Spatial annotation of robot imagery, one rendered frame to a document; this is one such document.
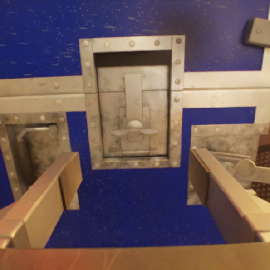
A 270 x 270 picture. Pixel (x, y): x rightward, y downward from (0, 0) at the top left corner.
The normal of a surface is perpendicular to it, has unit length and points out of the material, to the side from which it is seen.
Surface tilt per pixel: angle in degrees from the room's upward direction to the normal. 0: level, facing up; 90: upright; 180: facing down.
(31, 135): 90
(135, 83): 90
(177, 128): 90
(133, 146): 90
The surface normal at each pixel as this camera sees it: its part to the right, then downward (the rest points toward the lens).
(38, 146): 0.00, 0.30
